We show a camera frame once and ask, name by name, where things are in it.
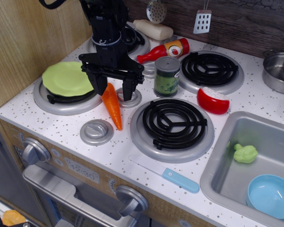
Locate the red ketchup bottle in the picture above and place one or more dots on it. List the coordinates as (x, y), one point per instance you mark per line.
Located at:
(175, 48)

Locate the front silver stovetop knob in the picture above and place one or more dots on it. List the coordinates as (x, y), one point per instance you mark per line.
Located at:
(96, 132)

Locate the green toy broccoli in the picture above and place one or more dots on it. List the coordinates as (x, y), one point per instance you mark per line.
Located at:
(246, 154)

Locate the front left stove burner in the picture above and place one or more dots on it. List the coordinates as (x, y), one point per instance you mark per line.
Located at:
(40, 97)

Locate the light blue bowl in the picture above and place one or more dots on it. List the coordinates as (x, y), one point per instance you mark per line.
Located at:
(265, 193)

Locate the oven dial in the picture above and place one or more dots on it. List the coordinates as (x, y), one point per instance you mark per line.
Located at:
(34, 152)
(130, 201)

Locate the light green plate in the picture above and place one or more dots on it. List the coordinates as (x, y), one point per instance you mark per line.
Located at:
(66, 79)

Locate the oven door handle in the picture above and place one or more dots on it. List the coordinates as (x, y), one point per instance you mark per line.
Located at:
(63, 194)

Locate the back left stove burner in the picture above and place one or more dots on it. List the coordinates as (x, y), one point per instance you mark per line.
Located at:
(138, 43)

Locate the hanging silver spatula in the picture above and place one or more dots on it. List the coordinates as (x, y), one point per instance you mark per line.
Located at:
(203, 19)

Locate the cream toy bottle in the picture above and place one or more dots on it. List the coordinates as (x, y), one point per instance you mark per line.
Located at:
(158, 32)

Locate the stove burner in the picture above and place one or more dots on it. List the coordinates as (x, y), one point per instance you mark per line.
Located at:
(40, 97)
(171, 130)
(138, 43)
(210, 69)

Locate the back silver stovetop knob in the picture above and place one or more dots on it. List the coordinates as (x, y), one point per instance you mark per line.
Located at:
(149, 69)

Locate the middle silver stovetop knob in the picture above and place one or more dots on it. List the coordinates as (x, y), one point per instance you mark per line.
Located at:
(136, 99)

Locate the steel pot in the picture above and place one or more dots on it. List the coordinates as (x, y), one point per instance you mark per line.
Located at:
(273, 72)

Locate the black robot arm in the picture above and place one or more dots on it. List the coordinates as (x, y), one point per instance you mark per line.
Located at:
(108, 19)

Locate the left oven dial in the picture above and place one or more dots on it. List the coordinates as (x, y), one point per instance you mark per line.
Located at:
(34, 152)

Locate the blue handled toy knife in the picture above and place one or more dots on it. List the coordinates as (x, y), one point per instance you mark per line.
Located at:
(166, 173)

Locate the right oven dial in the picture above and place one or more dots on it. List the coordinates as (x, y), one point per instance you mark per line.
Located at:
(130, 201)

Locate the front right stove burner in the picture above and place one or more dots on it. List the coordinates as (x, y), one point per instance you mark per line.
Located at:
(171, 130)

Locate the back right stove burner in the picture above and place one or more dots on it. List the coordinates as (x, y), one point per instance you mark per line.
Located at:
(210, 69)

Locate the silver stovetop knob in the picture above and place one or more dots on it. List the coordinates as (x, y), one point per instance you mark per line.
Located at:
(149, 69)
(136, 99)
(96, 132)

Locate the green label tin can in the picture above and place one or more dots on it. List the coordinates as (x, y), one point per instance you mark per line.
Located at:
(167, 71)

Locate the orange toy carrot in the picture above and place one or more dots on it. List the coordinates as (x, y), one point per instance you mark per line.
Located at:
(111, 102)

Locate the red toy cheese wedge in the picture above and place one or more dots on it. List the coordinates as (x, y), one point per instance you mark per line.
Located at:
(212, 101)

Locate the oven clock display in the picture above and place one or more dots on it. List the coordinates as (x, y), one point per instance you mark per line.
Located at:
(82, 170)

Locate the silver sink basin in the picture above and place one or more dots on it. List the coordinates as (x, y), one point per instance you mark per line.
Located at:
(225, 181)

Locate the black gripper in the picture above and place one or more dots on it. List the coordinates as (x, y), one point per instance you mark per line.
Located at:
(112, 62)

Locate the hanging silver skimmer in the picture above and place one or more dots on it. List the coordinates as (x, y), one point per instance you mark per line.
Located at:
(156, 11)

